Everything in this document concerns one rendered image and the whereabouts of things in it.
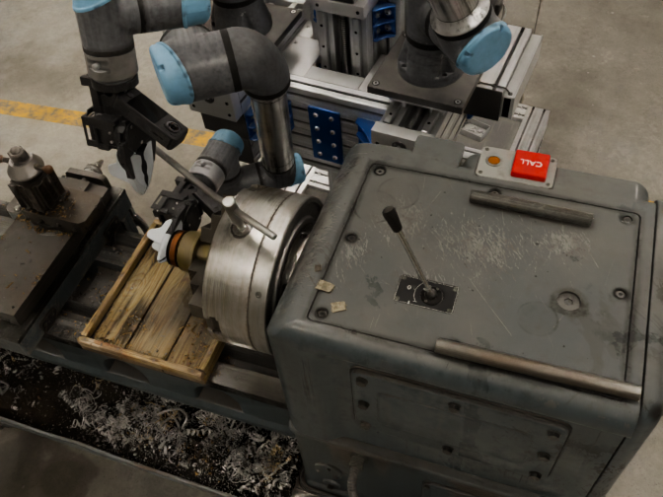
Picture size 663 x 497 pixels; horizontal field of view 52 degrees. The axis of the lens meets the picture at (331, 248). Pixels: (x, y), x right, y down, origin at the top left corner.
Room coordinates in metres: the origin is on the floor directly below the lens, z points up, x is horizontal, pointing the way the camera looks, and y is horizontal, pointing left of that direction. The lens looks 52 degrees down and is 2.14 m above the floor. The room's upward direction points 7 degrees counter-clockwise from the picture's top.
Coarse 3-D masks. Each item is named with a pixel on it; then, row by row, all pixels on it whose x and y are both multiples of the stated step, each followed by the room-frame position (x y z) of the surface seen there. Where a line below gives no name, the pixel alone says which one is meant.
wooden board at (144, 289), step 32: (160, 224) 1.12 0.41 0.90; (128, 288) 0.95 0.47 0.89; (160, 288) 0.94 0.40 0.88; (96, 320) 0.86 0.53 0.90; (128, 320) 0.86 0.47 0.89; (160, 320) 0.85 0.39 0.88; (192, 320) 0.84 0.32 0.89; (96, 352) 0.80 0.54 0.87; (128, 352) 0.76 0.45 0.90; (160, 352) 0.77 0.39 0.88; (192, 352) 0.76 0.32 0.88
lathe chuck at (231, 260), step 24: (240, 192) 0.88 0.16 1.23; (264, 192) 0.88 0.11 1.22; (288, 192) 0.89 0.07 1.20; (264, 216) 0.81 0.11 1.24; (216, 240) 0.77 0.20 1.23; (240, 240) 0.77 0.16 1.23; (216, 264) 0.74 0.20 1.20; (240, 264) 0.73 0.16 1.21; (216, 288) 0.71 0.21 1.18; (240, 288) 0.70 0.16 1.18; (216, 312) 0.69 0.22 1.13; (240, 312) 0.67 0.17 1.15; (216, 336) 0.69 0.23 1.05; (240, 336) 0.66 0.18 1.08
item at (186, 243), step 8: (176, 232) 0.90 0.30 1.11; (184, 232) 0.90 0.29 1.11; (192, 232) 0.90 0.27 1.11; (200, 232) 0.90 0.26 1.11; (176, 240) 0.88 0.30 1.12; (184, 240) 0.87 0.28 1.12; (192, 240) 0.87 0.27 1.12; (168, 248) 0.87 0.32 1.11; (176, 248) 0.86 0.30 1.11; (184, 248) 0.85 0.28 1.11; (192, 248) 0.85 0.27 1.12; (200, 248) 0.86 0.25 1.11; (208, 248) 0.85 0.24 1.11; (168, 256) 0.86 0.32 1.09; (176, 256) 0.85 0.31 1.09; (184, 256) 0.84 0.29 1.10; (192, 256) 0.84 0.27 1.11; (200, 256) 0.84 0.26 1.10; (176, 264) 0.85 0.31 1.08; (184, 264) 0.84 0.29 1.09
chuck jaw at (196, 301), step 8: (192, 264) 0.82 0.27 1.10; (200, 264) 0.82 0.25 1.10; (192, 272) 0.81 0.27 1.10; (200, 272) 0.80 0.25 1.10; (192, 280) 0.78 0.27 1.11; (200, 280) 0.78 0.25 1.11; (192, 288) 0.77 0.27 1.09; (200, 288) 0.76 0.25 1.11; (192, 296) 0.74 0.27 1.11; (200, 296) 0.74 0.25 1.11; (192, 304) 0.72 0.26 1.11; (200, 304) 0.72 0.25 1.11; (192, 312) 0.72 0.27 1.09; (200, 312) 0.72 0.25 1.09; (208, 320) 0.69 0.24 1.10; (216, 320) 0.69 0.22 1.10; (216, 328) 0.69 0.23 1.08
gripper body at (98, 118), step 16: (80, 80) 0.89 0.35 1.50; (96, 96) 0.88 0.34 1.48; (112, 96) 0.87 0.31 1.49; (96, 112) 0.87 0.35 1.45; (112, 112) 0.87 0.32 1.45; (96, 128) 0.85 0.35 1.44; (112, 128) 0.84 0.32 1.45; (128, 128) 0.84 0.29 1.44; (96, 144) 0.85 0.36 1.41; (112, 144) 0.84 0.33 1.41; (128, 144) 0.82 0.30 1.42
